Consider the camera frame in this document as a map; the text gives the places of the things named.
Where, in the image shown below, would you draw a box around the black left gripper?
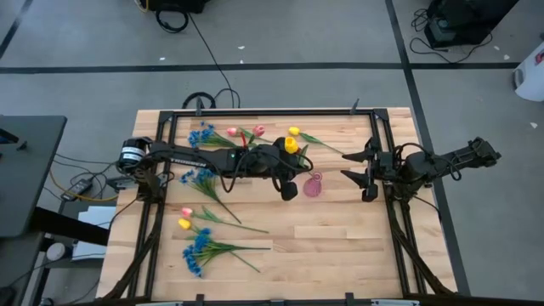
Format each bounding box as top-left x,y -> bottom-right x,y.
254,143 -> 315,202

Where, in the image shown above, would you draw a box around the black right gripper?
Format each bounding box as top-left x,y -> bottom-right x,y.
341,136 -> 405,203

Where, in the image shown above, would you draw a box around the black cable loops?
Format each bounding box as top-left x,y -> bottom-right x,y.
181,88 -> 241,110

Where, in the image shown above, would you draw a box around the pink artificial tulip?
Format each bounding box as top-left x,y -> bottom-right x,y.
244,124 -> 274,145
181,206 -> 269,235
226,127 -> 261,149

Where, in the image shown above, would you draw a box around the black power adapter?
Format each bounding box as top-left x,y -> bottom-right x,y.
60,178 -> 94,202

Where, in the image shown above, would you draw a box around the white appliance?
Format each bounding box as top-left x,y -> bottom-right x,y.
512,41 -> 544,103

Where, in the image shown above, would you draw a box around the tangled black cable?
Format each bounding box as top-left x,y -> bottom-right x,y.
409,7 -> 495,65

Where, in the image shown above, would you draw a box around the long black floor cable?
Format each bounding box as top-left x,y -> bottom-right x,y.
186,12 -> 235,110

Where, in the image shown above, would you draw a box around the coiled black cable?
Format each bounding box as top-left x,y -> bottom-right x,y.
155,8 -> 190,35

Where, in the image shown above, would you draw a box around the white strip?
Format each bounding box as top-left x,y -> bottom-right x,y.
371,299 -> 421,306

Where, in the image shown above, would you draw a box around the black aluminium table frame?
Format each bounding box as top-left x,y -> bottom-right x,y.
98,107 -> 458,306

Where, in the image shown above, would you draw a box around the blue artificial flower bunch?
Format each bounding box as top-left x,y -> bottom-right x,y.
181,228 -> 272,280
178,167 -> 243,225
187,122 -> 239,150

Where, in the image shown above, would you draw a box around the white round object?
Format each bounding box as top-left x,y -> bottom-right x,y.
45,241 -> 67,262

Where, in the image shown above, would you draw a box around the pink ribbed glass vase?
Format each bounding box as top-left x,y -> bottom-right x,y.
303,171 -> 324,199

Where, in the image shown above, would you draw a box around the white papers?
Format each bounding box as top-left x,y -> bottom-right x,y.
71,205 -> 112,261

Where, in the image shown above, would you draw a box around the yellow artificial tulip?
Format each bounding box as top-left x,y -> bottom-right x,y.
288,126 -> 345,155
178,218 -> 213,239
283,135 -> 310,169

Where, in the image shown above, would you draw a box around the black desk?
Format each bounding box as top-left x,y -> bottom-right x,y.
0,114 -> 68,239

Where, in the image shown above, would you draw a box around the yellow cable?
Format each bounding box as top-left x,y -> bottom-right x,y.
48,168 -> 120,203

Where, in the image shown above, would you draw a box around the black equipment cart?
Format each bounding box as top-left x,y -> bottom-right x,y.
146,0 -> 212,14

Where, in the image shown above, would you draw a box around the black equipment case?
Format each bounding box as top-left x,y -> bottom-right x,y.
423,0 -> 520,48

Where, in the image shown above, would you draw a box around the black desk foot beam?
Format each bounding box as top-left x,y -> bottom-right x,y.
32,207 -> 110,247

